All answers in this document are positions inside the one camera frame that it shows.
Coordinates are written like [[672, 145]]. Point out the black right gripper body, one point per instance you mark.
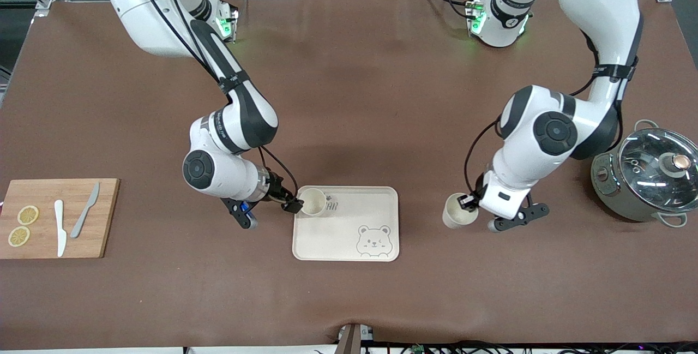
[[276, 191]]

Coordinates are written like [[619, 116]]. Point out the white plastic cup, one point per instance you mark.
[[313, 204], [452, 218]]

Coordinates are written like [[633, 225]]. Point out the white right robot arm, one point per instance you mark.
[[245, 114]]

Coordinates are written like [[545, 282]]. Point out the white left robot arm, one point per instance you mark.
[[594, 5]]

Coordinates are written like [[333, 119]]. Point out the grey bracket with brown post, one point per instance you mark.
[[351, 337]]

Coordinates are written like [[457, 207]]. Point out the white plastic knife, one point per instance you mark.
[[60, 228]]

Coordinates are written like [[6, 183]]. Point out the grey plastic knife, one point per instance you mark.
[[84, 212]]

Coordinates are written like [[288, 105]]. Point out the white bear print tray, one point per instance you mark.
[[349, 234]]

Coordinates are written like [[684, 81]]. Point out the wooden cutting board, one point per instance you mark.
[[109, 217]]

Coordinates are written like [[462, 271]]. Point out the yellow lemon slice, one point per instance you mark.
[[19, 236], [28, 215]]

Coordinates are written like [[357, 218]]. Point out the grey pot with glass lid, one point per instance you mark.
[[611, 190]]

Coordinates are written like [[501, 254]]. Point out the glass pot lid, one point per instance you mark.
[[654, 152]]

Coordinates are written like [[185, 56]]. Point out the brown table mat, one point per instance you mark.
[[381, 97]]

